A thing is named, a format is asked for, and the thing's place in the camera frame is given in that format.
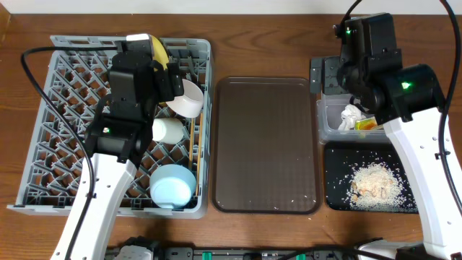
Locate yellow plate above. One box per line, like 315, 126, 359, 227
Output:
150, 35, 169, 69

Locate wooden chopstick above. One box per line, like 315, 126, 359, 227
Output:
188, 118, 196, 170
195, 112, 204, 196

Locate white cup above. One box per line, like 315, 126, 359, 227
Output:
152, 118, 184, 144

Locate white napkin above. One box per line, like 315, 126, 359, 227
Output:
338, 105, 366, 131

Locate yellow orange snack wrapper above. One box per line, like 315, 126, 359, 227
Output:
354, 116, 378, 131

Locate light blue bowl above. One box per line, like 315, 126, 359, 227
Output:
149, 164, 197, 209

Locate rice and food scraps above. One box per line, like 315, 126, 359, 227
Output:
336, 155, 417, 213

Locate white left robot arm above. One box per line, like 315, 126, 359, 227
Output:
52, 34, 184, 259

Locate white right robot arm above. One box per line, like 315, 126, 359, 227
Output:
310, 13, 461, 259

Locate clear plastic waste bin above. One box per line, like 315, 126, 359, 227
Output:
316, 94, 390, 144

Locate black waste tray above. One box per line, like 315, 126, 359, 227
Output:
324, 142, 406, 211

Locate grey plastic dish rack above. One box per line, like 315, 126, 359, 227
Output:
9, 35, 213, 219

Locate brown plastic serving tray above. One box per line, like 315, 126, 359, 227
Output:
212, 77, 321, 215

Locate black rail with green clips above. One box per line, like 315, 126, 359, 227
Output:
104, 236, 391, 260

